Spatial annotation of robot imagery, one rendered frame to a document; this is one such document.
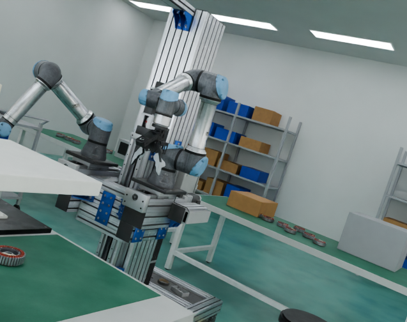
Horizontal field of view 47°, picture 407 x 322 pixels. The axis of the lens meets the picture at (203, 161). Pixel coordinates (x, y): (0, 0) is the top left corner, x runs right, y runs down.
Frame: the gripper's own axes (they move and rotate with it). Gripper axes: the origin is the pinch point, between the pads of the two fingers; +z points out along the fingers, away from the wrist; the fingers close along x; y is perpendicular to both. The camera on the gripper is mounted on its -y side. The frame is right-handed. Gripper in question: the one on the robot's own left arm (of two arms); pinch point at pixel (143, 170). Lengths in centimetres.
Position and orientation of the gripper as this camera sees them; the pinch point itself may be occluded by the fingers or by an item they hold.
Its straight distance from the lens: 198.5
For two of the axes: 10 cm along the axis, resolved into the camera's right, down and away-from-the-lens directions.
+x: -8.4, -3.0, 4.5
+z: -3.0, 9.5, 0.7
